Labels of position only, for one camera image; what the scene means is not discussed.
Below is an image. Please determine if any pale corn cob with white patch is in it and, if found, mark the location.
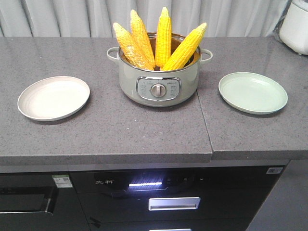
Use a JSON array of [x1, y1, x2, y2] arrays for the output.
[[113, 23, 154, 70]]

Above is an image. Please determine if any bright yellow corn cob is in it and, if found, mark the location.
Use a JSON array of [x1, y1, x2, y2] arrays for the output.
[[161, 22, 208, 71], [155, 6, 172, 68]]

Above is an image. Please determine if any pale yellow corn cob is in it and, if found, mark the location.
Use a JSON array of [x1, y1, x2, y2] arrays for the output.
[[130, 10, 156, 70]]

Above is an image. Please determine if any bright yellow upright corn cob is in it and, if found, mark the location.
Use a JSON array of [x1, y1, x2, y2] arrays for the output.
[[155, 6, 172, 68]]

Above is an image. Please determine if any green electric cooking pot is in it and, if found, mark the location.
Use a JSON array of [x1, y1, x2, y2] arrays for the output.
[[107, 47, 213, 107]]

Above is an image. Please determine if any green round plate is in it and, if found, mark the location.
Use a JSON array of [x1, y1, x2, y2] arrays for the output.
[[218, 72, 288, 115]]

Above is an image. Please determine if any black drawer sterilizer cabinet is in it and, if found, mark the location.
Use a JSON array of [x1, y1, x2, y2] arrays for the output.
[[70, 165, 284, 231]]

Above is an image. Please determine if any white round plate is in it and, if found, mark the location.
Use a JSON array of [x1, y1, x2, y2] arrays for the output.
[[17, 76, 90, 121]]

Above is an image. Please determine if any black built-in dishwasher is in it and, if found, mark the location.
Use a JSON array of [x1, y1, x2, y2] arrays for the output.
[[0, 172, 90, 231]]

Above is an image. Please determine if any grey cabinet door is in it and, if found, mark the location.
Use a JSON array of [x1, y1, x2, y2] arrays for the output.
[[247, 160, 308, 231]]

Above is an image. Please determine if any white rice cooker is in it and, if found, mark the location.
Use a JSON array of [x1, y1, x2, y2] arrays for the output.
[[279, 0, 308, 55]]

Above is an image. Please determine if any white curtain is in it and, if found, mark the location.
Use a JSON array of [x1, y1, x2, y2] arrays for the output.
[[0, 0, 290, 38]]

